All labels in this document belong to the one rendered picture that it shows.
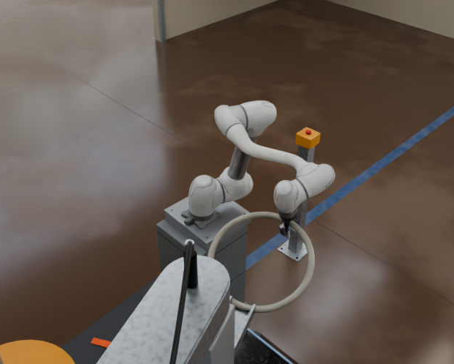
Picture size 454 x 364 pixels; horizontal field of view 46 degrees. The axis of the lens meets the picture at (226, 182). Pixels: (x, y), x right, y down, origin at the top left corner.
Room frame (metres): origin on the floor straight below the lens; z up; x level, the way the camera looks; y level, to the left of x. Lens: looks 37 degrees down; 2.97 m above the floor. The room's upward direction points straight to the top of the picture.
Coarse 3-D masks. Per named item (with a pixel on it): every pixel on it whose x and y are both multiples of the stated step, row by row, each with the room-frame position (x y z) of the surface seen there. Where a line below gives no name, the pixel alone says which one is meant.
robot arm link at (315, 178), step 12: (228, 132) 2.16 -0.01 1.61; (240, 132) 2.14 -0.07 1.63; (240, 144) 2.09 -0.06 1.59; (252, 144) 2.07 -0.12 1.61; (252, 156) 2.04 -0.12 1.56; (264, 156) 2.01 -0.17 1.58; (276, 156) 1.99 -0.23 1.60; (288, 156) 1.97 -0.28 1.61; (300, 168) 1.88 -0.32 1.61; (312, 168) 1.86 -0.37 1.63; (324, 168) 1.85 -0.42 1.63; (300, 180) 1.82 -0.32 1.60; (312, 180) 1.81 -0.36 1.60; (324, 180) 1.81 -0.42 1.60; (312, 192) 1.78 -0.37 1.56
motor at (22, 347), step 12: (0, 348) 0.58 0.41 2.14; (12, 348) 0.58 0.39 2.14; (24, 348) 0.58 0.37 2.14; (36, 348) 0.58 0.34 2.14; (48, 348) 0.58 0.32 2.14; (60, 348) 0.59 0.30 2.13; (12, 360) 0.56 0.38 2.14; (24, 360) 0.56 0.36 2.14; (36, 360) 0.56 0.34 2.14; (48, 360) 0.56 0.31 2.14; (60, 360) 0.56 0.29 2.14; (72, 360) 0.56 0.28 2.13
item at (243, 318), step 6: (252, 306) 1.48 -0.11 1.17; (240, 312) 1.49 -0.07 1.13; (246, 312) 1.49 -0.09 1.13; (252, 312) 1.45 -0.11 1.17; (240, 318) 1.45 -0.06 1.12; (246, 318) 1.42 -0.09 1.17; (252, 318) 1.45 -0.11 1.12; (240, 324) 1.42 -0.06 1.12; (246, 324) 1.39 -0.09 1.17; (240, 330) 1.36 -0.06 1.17; (246, 330) 1.39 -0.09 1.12; (240, 336) 1.33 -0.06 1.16; (240, 342) 1.33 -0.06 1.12; (234, 354) 1.27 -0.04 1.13
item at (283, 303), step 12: (240, 216) 1.91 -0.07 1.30; (252, 216) 1.91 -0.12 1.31; (264, 216) 1.90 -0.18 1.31; (276, 216) 1.89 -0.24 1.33; (228, 228) 1.86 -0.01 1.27; (300, 228) 1.82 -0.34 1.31; (216, 240) 1.80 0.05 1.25; (312, 252) 1.70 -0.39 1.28; (312, 264) 1.65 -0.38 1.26; (312, 276) 1.60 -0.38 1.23; (300, 288) 1.55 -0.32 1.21; (288, 300) 1.50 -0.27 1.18; (264, 312) 1.47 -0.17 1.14
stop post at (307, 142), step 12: (300, 132) 3.02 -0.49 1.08; (312, 132) 3.02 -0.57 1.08; (300, 144) 2.98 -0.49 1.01; (312, 144) 2.95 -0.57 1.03; (300, 156) 3.00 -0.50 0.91; (312, 156) 3.00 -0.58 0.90; (300, 204) 2.97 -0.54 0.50; (300, 216) 2.96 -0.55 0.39; (288, 240) 3.10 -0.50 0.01; (300, 240) 2.99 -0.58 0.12; (288, 252) 2.97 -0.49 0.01; (300, 252) 2.97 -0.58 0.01
